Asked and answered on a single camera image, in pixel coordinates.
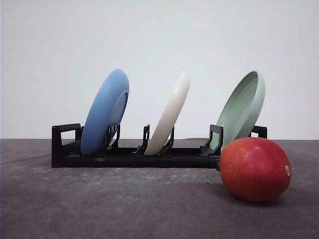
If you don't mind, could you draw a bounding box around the white plate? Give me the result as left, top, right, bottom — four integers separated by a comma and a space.
145, 72, 190, 155

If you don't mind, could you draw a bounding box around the red pomegranate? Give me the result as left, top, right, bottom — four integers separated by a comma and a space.
219, 137, 291, 202

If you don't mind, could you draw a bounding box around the blue plate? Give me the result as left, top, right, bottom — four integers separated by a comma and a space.
81, 69, 130, 156

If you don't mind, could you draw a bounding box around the light green plate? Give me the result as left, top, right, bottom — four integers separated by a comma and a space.
211, 71, 266, 151

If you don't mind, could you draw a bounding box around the black plastic dish rack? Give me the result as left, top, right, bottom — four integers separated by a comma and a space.
51, 123, 268, 168

